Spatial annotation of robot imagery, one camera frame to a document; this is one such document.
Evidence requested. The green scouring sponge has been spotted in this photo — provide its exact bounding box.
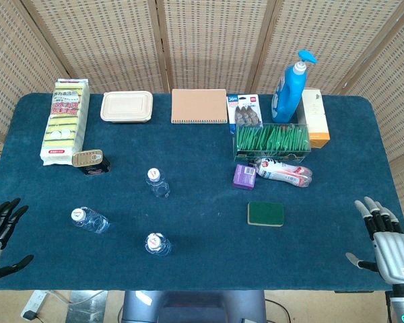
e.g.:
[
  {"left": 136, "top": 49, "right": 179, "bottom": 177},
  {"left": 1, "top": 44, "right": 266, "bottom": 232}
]
[{"left": 246, "top": 201, "right": 285, "bottom": 227}]

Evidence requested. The small clear water bottle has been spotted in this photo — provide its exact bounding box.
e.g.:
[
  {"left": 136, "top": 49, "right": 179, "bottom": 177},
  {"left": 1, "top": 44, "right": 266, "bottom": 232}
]
[
  {"left": 144, "top": 231, "right": 173, "bottom": 258},
  {"left": 145, "top": 167, "right": 172, "bottom": 199},
  {"left": 70, "top": 206, "right": 110, "bottom": 235}
]

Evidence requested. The brown spiral notebook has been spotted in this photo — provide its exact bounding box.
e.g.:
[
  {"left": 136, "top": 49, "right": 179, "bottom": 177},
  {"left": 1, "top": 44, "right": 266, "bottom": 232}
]
[{"left": 170, "top": 88, "right": 229, "bottom": 125}]

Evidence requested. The clear box of green packets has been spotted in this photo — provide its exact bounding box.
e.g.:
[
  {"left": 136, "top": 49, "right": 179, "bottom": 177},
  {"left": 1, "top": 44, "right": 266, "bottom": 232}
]
[{"left": 232, "top": 122, "right": 312, "bottom": 163}]

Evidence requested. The beige lidded food container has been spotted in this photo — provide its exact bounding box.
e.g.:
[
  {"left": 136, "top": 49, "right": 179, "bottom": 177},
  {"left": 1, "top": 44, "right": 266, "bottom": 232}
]
[{"left": 100, "top": 90, "right": 155, "bottom": 123}]

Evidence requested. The white power strip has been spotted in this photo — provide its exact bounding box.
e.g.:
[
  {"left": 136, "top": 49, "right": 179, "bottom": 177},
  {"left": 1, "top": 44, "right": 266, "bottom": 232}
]
[{"left": 20, "top": 290, "right": 51, "bottom": 320}]

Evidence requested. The dark blue table mat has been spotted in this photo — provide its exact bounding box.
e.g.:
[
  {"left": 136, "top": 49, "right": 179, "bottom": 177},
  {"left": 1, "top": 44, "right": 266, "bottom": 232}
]
[{"left": 0, "top": 92, "right": 404, "bottom": 292}]

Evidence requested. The red and white plastic pouch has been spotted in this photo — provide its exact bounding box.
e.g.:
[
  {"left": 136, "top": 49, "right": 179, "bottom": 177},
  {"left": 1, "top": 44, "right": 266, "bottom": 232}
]
[{"left": 255, "top": 157, "right": 314, "bottom": 188}]

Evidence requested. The shiny metal table leg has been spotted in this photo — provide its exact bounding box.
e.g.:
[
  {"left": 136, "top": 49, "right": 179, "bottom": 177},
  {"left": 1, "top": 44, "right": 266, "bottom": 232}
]
[{"left": 65, "top": 290, "right": 109, "bottom": 323}]

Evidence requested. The black floor cable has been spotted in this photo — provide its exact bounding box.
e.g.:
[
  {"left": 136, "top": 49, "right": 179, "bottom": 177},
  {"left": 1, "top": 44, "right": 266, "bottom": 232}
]
[{"left": 265, "top": 298, "right": 292, "bottom": 323}]

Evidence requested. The binder clip blister pack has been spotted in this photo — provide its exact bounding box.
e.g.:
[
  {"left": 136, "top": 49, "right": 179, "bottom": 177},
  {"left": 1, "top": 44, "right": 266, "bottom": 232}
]
[{"left": 226, "top": 94, "right": 264, "bottom": 136}]

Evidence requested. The small purple box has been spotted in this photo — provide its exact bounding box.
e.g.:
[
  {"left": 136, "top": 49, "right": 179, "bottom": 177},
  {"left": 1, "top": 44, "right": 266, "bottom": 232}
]
[{"left": 232, "top": 164, "right": 258, "bottom": 191}]

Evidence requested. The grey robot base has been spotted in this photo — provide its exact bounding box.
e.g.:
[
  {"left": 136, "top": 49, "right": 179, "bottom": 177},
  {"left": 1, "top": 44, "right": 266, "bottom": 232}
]
[{"left": 120, "top": 289, "right": 267, "bottom": 323}]

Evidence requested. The silver and black right hand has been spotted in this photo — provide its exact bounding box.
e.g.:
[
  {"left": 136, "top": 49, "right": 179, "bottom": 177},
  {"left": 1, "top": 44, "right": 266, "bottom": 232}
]
[{"left": 345, "top": 196, "right": 404, "bottom": 287}]

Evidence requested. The blue pump dispenser bottle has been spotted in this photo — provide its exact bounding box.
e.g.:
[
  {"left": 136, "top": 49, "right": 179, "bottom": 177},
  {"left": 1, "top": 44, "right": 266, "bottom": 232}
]
[{"left": 271, "top": 49, "right": 318, "bottom": 124}]

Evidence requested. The woven bamboo folding screen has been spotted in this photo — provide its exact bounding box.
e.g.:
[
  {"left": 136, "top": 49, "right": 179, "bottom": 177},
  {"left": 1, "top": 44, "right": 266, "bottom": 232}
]
[{"left": 0, "top": 0, "right": 404, "bottom": 238}]

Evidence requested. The white and orange carton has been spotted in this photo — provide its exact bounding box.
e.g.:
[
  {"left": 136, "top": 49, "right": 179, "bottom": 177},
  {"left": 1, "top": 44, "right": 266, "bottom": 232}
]
[{"left": 296, "top": 87, "right": 332, "bottom": 149}]

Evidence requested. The yellow sponge multipack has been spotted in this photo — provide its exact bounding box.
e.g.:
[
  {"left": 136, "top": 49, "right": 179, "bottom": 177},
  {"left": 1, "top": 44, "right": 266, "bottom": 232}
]
[{"left": 39, "top": 78, "right": 91, "bottom": 166}]

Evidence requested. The black tin with gold lid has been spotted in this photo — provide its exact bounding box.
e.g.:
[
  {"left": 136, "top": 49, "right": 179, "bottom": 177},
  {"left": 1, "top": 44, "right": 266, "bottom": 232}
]
[{"left": 71, "top": 149, "right": 111, "bottom": 177}]

